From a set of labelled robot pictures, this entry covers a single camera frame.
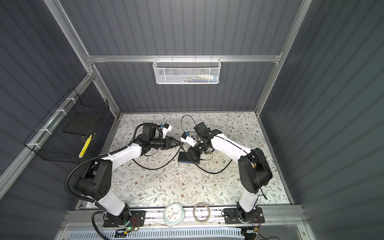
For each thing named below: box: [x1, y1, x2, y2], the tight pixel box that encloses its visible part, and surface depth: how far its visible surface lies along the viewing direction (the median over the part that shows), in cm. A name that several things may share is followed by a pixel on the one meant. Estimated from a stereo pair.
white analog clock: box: [163, 202, 185, 227], surface depth 74 cm
